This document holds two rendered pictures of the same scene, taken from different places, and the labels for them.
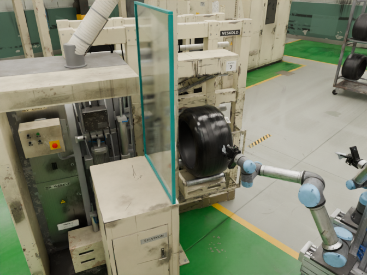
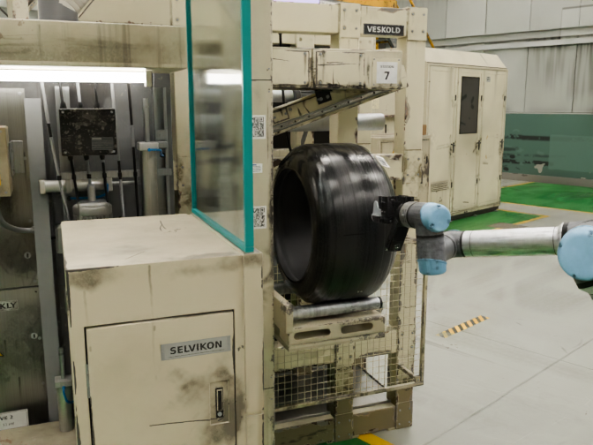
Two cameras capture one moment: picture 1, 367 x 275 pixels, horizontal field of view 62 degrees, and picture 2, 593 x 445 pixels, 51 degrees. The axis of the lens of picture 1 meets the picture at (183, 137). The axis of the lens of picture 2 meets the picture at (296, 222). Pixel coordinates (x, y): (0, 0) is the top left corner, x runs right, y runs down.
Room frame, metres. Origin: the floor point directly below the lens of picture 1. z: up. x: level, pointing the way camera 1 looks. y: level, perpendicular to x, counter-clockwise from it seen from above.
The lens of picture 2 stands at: (-0.02, -0.07, 1.58)
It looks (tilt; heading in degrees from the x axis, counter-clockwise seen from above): 11 degrees down; 1
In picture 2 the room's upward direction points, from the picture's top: straight up
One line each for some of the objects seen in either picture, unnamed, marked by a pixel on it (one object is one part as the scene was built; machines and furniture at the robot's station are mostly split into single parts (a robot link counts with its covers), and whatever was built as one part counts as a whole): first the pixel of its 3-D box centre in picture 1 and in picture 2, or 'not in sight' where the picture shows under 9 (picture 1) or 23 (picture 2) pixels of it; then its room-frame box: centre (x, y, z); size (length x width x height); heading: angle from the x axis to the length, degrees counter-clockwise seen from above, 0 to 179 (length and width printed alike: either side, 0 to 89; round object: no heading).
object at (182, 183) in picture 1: (177, 174); (270, 302); (2.07, 0.05, 0.90); 0.40 x 0.03 x 0.10; 22
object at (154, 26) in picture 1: (154, 102); (213, 33); (1.52, 0.15, 1.74); 0.55 x 0.02 x 0.95; 22
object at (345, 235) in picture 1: (340, 239); not in sight; (1.39, -0.98, 0.88); 0.13 x 0.12 x 0.14; 146
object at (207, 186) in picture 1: (203, 185); (333, 326); (2.00, -0.16, 0.83); 0.36 x 0.09 x 0.06; 112
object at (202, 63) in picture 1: (197, 64); (318, 71); (2.45, -0.12, 1.71); 0.61 x 0.25 x 0.15; 112
